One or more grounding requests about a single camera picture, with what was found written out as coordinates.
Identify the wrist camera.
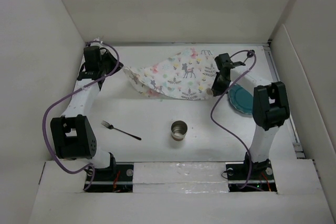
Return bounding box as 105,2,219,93
214,53,245,70
83,46,102,71

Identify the stainless steel cup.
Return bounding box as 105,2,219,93
171,120,188,141

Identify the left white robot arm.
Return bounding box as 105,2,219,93
50,46,123,180

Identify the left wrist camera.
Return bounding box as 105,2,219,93
83,46,102,71

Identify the black metal fork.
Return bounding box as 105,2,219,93
101,121,142,141

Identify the teal scalloped plate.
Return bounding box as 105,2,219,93
228,84,253,115

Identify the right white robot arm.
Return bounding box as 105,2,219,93
212,67,290,179

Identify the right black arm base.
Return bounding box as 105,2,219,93
221,161,277,193

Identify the floral animal print cloth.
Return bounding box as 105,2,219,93
123,48,218,101

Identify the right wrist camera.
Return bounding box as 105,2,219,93
214,53,245,70

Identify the black spoon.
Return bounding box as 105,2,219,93
246,49,255,59

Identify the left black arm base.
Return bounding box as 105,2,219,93
85,163,134,193

